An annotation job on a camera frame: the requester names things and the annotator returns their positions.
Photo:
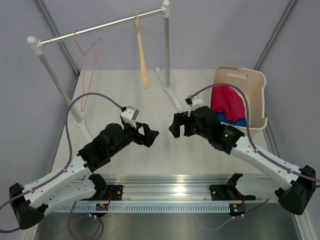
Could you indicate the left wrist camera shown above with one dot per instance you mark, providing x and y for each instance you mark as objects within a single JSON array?
[{"x": 129, "y": 116}]

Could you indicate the white slotted cable duct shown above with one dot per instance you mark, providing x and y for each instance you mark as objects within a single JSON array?
[{"x": 118, "y": 207}]

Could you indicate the blue t shirt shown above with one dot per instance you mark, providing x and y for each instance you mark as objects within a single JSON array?
[{"x": 240, "y": 123}]

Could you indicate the metal clothes rack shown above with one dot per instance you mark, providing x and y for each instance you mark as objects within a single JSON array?
[{"x": 37, "y": 46}]

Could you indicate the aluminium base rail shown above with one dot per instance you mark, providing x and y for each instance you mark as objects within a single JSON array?
[{"x": 188, "y": 188}]

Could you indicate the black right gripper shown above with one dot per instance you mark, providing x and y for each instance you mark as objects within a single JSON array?
[{"x": 181, "y": 118}]

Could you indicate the cream laundry basket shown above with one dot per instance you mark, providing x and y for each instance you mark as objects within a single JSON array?
[{"x": 250, "y": 87}]

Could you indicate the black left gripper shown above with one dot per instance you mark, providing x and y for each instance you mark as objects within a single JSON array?
[{"x": 149, "y": 135}]

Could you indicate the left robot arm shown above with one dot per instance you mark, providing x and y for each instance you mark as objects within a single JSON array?
[{"x": 77, "y": 180}]

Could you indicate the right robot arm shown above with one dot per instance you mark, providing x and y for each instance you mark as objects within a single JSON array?
[{"x": 294, "y": 185}]

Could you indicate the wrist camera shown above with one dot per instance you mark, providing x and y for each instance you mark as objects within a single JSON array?
[
  {"x": 129, "y": 116},
  {"x": 194, "y": 103}
]

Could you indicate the pink t shirt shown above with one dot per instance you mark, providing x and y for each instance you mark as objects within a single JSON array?
[{"x": 225, "y": 100}]

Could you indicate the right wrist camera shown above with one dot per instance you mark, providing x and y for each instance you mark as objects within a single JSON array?
[{"x": 194, "y": 103}]

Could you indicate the beige plastic hanger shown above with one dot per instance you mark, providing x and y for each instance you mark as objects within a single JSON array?
[{"x": 143, "y": 68}]

